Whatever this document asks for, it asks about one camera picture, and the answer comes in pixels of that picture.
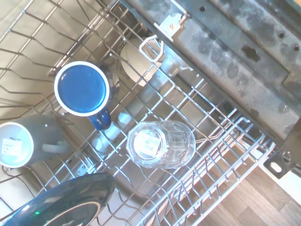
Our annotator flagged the gray mug with base sticker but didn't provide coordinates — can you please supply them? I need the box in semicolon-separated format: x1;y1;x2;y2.
0;114;71;169

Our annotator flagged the blue mug with white rim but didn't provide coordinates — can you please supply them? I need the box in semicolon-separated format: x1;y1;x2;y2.
53;60;118;131

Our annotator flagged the built-in dishwasher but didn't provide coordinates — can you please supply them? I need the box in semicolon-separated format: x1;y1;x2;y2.
124;0;301;182

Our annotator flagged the clear faceted drinking glass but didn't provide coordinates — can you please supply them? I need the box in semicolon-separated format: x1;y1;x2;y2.
126;120;196;170

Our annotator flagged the white round plastic fitting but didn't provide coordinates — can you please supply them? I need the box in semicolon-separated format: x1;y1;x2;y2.
120;39;165;88

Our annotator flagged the dark blue dinner plate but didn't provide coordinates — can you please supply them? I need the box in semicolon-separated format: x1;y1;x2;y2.
0;173;116;226

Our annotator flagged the gray wire dishwasher rack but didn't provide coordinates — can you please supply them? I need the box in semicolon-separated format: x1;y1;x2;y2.
0;0;277;226

